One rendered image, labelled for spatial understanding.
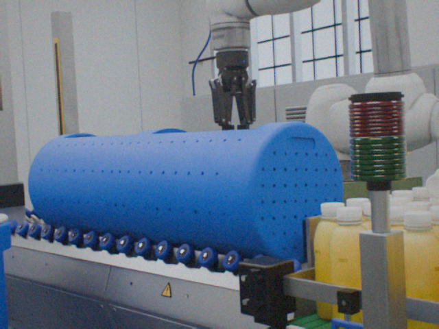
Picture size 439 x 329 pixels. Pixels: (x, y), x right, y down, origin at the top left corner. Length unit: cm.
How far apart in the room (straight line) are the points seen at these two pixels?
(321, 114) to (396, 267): 119
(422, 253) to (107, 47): 605
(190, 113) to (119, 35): 258
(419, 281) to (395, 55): 98
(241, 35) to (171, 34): 570
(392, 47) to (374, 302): 116
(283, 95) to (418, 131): 188
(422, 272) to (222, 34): 75
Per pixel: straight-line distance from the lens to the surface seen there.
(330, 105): 197
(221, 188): 133
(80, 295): 182
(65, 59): 269
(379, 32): 191
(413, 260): 102
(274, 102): 376
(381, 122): 79
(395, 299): 83
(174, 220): 146
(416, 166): 302
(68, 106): 268
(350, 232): 109
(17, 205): 241
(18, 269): 211
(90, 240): 179
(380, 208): 81
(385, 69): 191
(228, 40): 154
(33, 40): 667
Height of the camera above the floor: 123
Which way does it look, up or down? 3 degrees down
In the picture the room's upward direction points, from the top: 3 degrees counter-clockwise
